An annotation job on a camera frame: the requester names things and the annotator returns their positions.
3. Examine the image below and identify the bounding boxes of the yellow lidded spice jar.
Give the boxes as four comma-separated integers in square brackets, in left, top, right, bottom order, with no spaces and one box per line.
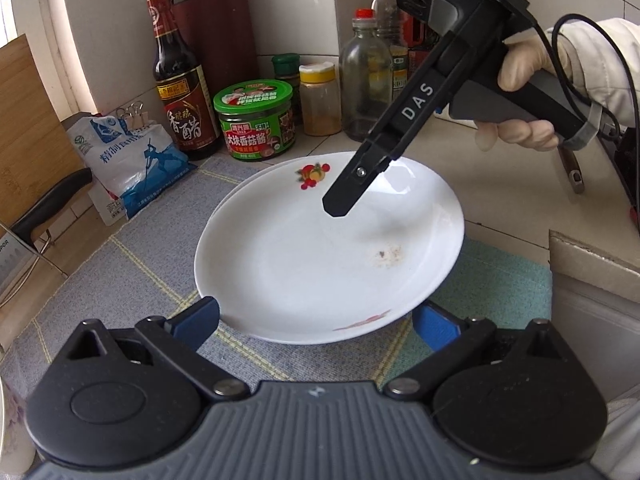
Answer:
[299,62,343,137]

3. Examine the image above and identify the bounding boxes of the green lidded sauce jar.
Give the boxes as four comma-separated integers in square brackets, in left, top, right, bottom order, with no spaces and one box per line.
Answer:
[213,79,298,161]

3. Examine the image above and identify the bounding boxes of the person's right forearm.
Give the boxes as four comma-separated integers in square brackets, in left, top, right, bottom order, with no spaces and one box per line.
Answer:
[545,17,640,132]

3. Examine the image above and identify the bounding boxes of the person's right hand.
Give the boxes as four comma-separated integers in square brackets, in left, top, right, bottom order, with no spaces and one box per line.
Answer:
[474,35,568,152]

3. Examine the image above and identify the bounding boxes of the steel wire rack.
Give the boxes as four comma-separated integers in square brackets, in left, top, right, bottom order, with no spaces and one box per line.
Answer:
[27,230,71,277]

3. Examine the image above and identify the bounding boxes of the dark vinegar bottle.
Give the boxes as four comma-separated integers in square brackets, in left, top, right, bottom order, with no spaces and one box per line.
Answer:
[146,0,223,161]

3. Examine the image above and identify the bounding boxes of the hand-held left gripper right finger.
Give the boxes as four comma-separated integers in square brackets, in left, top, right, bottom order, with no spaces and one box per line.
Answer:
[382,301,566,403]

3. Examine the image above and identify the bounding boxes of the glass bottle with red cap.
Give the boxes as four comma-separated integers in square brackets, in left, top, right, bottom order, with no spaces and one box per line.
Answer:
[340,8,394,142]

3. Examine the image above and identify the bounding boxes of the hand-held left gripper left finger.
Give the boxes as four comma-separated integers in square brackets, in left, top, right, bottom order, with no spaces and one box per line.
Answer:
[65,297,251,403]

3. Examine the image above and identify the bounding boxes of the black handled kitchen knife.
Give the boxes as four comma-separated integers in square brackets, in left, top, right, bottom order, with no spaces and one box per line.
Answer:
[0,167,94,307]

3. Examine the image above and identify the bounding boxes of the white and blue salt bag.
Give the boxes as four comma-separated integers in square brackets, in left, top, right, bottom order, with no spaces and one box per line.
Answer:
[67,112,198,222]

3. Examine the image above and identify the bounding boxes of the green lidded spice jar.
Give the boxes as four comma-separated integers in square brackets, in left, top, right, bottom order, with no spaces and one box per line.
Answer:
[271,53,302,126]

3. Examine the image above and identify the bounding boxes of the wooden cutting board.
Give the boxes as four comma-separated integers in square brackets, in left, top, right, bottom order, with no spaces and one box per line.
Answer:
[0,34,83,228]

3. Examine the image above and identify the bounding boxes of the white floral plate with stain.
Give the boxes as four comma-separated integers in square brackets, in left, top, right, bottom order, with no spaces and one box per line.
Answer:
[194,151,466,345]

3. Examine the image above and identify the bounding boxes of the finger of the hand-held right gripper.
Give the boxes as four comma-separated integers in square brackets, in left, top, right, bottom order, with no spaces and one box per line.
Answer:
[322,137,401,219]

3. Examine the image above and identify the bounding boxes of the grey checked mat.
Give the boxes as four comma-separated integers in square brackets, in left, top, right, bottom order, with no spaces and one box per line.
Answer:
[0,155,553,411]

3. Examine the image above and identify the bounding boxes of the brown handle with metal clasp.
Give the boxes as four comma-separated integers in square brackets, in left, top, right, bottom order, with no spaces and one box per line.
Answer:
[559,146,586,194]

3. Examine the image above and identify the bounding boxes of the binder clips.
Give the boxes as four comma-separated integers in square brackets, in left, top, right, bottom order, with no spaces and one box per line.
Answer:
[115,102,152,127]

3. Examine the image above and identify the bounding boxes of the black cable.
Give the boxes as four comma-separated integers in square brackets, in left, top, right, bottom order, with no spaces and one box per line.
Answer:
[537,12,640,136]

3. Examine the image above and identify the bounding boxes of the dark red knife block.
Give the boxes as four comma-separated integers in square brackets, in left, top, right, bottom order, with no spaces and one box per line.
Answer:
[172,0,261,92]

